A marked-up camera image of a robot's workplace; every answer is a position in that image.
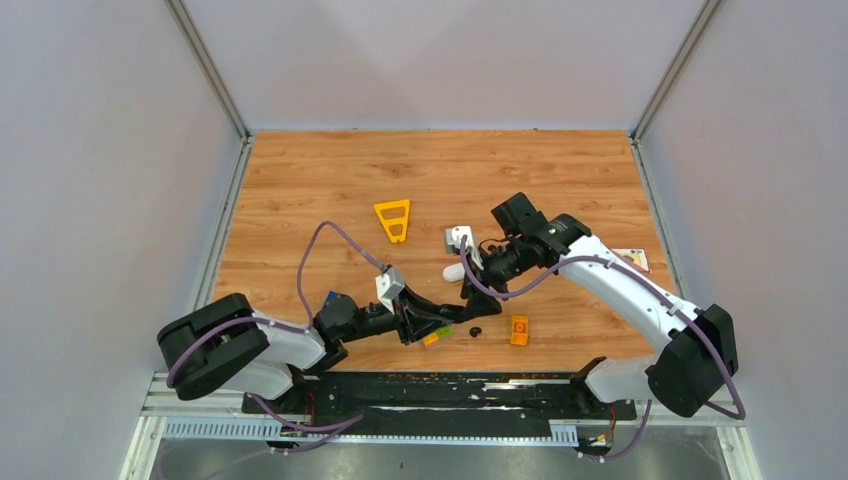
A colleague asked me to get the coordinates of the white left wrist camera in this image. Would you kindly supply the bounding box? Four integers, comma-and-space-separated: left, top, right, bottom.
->
375, 265, 406, 314

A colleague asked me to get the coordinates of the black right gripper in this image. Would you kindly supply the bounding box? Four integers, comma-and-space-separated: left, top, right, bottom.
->
459, 236, 530, 321

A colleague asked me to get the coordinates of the orange arch toy block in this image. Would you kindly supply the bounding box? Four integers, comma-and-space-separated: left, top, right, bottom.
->
509, 315, 529, 346

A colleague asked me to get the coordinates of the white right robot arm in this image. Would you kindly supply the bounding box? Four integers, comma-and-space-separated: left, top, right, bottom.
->
445, 192, 746, 420

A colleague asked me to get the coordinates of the white earbud charging case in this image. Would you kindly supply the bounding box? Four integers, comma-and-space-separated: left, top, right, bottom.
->
442, 263, 465, 283

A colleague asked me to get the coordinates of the black earbud charging case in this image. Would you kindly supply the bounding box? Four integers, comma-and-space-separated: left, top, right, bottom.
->
438, 304, 465, 323

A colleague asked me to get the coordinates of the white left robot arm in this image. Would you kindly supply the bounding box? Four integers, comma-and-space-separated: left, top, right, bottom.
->
157, 288, 465, 413

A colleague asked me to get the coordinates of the white slotted cable duct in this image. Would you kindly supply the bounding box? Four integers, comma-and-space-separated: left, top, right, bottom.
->
162, 417, 579, 447

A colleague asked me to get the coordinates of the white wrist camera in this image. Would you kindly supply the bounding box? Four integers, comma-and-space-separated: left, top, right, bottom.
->
375, 265, 406, 314
444, 225, 484, 269

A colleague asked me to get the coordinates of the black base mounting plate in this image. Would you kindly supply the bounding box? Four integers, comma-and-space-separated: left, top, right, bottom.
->
267, 371, 637, 436

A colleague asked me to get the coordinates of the yellow triangular toy block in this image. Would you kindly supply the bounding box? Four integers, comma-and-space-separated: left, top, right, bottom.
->
373, 199, 411, 244

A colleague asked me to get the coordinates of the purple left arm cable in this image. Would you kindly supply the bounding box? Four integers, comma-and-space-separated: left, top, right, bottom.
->
165, 220, 392, 452

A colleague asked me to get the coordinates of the orange green toy brick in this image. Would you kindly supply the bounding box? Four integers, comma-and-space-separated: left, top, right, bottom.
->
421, 326, 453, 347

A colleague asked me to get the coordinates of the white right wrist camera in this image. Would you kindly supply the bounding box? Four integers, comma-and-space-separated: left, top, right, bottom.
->
444, 225, 484, 269

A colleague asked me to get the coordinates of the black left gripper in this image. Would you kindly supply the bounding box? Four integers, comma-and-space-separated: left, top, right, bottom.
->
340, 282, 453, 346

